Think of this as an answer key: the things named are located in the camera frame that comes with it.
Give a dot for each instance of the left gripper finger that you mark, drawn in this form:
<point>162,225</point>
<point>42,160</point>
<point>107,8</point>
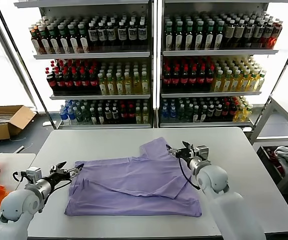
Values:
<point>57,168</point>
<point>71,173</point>

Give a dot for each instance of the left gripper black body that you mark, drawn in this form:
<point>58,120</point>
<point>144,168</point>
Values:
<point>56,178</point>

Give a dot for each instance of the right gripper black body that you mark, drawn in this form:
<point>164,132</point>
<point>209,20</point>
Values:
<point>189,156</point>

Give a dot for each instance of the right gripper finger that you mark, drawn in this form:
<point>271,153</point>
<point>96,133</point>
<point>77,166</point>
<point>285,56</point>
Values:
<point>175,152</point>
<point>188,147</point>

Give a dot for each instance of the purple t-shirt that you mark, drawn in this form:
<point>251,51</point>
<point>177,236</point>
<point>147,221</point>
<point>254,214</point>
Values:
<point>134,180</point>

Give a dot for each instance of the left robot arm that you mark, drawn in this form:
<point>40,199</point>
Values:
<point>19,205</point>

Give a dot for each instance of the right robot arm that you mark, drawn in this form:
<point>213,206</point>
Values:
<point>214,180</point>

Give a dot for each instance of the green tinted water bottle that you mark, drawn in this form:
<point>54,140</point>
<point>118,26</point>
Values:
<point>195,115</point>
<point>188,113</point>
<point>181,113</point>
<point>86,116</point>
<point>79,116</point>

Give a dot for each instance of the dark drink bottle white cap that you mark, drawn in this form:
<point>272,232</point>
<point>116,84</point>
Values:
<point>218,111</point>
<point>100,117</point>
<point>108,115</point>
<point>115,115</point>
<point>93,118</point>
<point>204,113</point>
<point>211,111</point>

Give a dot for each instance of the blue water bottle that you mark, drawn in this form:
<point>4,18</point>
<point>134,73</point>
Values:
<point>164,113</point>
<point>63,117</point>
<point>172,113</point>
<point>71,117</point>

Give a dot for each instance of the short white strip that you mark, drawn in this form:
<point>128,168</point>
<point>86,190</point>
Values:
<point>19,149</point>

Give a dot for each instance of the small white floor plate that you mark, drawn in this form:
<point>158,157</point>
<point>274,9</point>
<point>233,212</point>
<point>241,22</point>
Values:
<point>47,124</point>

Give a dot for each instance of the pale green juice bottle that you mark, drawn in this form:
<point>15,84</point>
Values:
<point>145,117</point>
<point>139,117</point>

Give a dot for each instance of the red cap cola bottle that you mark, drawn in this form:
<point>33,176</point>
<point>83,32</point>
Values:
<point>59,83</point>
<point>175,80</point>
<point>51,83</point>
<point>201,79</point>
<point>192,80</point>
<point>93,83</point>
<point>167,80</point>
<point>225,111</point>
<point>84,83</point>
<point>209,79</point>
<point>76,83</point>
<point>131,115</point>
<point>232,111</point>
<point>123,116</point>
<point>184,80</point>
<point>67,83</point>

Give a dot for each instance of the yellow juice bottle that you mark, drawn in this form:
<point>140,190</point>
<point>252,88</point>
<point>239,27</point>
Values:
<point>127,86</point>
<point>247,113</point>
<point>226,85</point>
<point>136,86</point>
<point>252,84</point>
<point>119,87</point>
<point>234,84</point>
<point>110,87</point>
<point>102,87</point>
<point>217,85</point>
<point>244,84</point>
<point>239,114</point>
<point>259,84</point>
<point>145,86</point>

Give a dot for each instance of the open cardboard box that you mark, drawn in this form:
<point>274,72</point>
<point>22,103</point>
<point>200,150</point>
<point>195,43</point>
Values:
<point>21,119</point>

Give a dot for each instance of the black plastic crate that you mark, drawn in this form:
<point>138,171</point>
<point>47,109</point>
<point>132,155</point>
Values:
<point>266,160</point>

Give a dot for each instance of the red garment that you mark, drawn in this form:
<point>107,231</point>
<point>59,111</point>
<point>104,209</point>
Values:
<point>274,156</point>

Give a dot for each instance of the white vertical light strip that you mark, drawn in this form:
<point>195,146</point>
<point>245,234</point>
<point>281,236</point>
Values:
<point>155,62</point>

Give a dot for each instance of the white garment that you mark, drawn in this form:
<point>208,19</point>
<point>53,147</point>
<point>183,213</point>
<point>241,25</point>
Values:
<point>286,156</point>

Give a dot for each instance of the white metal beverage shelf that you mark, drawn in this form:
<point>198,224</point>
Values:
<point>219,53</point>
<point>91,56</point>

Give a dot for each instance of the green label tea bottle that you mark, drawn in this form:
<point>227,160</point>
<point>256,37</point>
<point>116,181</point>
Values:
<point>199,39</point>
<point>209,39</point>
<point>179,40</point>
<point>189,39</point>
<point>73,45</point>
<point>168,40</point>
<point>64,45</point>
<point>83,45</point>
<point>45,45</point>
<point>218,38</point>
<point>54,45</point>

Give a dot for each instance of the beige label dark bottle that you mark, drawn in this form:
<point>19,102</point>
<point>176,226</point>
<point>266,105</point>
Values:
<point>229,32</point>
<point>238,32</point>

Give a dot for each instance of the black white label bottle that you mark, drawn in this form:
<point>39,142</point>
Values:
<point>93,35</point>
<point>102,34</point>
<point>121,34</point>
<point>132,33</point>
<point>141,33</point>
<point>111,34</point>

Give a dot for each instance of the orange red tea bottle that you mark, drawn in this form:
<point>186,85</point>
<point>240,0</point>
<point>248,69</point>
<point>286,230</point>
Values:
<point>275,33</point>
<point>36,45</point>

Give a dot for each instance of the grey label dark bottle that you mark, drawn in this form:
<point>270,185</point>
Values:
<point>258,32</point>
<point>248,32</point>
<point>267,33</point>

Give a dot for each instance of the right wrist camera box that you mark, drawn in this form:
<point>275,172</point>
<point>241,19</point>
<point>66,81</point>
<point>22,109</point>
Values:
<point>203,151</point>

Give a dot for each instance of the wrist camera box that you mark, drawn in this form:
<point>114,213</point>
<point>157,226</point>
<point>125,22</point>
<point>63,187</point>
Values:
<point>203,151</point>
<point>34,175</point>

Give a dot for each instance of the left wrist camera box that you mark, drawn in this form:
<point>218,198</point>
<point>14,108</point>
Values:
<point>34,175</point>

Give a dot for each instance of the grey metal frame table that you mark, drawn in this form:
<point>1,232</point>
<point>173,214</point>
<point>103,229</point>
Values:
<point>262,122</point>

